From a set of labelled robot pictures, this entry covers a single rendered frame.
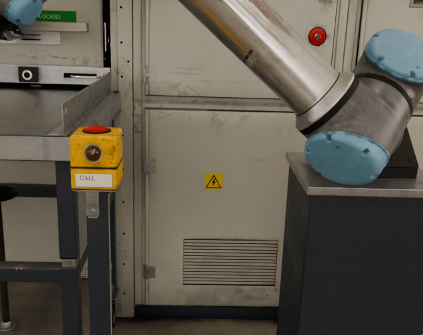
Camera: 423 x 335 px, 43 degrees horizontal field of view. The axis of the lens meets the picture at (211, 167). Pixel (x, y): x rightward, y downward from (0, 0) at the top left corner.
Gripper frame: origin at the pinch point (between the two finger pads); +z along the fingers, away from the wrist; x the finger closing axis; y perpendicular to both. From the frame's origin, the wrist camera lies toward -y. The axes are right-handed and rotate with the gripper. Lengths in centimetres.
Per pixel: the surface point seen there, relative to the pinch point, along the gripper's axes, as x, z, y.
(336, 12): 9, -5, 105
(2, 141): -50, -49, 19
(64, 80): -10.1, 10.6, 16.4
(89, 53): -1.6, 7.0, 24.6
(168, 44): -1, -1, 51
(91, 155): -59, -72, 42
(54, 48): -0.6, 6.5, 13.3
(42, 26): 3.7, -0.6, 10.8
